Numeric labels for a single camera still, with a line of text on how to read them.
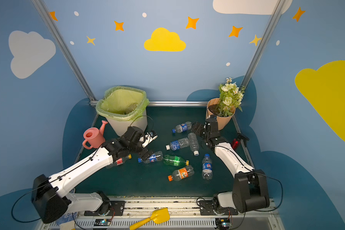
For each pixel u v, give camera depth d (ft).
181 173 2.69
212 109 3.52
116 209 2.44
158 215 2.34
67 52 2.81
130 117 2.52
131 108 3.48
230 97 2.96
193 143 3.14
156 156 2.90
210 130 2.18
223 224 2.35
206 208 2.43
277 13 2.34
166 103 4.28
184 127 3.42
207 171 2.76
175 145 3.05
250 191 1.38
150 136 2.27
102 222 2.32
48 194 1.26
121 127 3.23
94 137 2.96
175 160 2.96
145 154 2.29
